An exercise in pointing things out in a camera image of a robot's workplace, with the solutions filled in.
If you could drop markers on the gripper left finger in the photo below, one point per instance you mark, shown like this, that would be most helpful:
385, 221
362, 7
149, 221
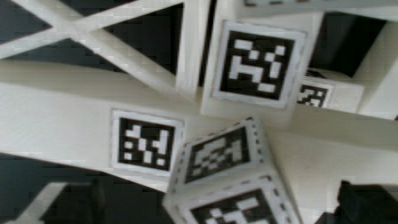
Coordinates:
67, 204

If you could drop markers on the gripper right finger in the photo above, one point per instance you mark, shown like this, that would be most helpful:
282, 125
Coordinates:
367, 204

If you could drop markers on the tagged white cube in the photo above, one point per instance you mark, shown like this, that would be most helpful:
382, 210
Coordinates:
225, 188

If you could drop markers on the white chair back frame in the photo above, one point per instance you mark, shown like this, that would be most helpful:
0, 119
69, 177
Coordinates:
99, 111

